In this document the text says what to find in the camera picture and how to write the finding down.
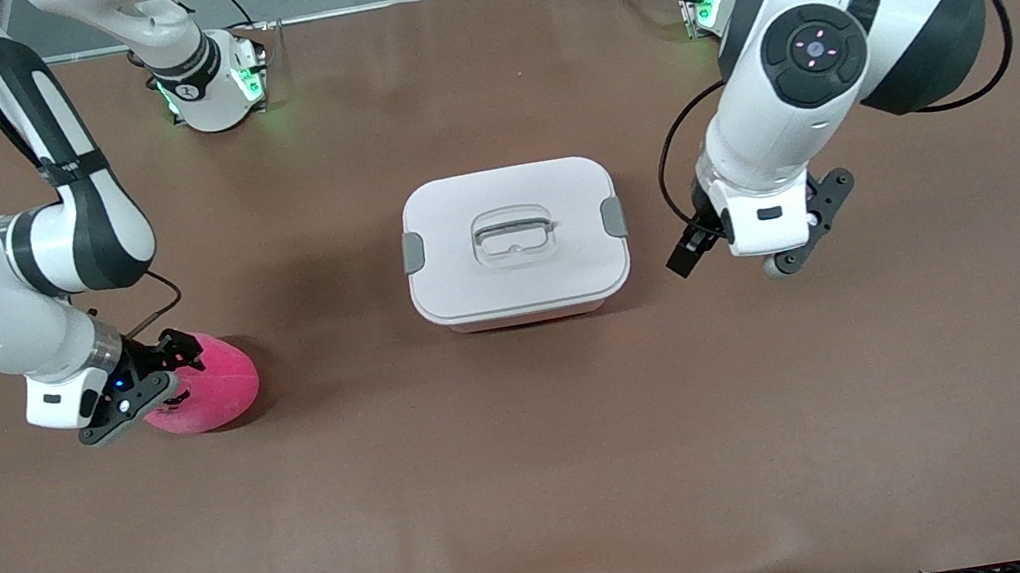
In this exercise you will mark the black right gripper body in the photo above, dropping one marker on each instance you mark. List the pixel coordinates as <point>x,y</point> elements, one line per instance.
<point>145,362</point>

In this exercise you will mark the pink plush toy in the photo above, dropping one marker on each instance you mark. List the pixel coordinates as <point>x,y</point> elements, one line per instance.
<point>217,391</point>

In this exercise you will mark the white box lid grey latches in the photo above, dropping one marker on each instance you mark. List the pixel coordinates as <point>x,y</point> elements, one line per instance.
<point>518,275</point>

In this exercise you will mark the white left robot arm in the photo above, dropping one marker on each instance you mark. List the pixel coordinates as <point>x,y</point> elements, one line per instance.
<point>781,135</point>

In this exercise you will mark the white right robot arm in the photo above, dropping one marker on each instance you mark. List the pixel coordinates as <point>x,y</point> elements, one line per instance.
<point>1,332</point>

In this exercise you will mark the pink plastic box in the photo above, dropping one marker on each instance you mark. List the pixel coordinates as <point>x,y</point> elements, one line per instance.
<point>525,319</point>

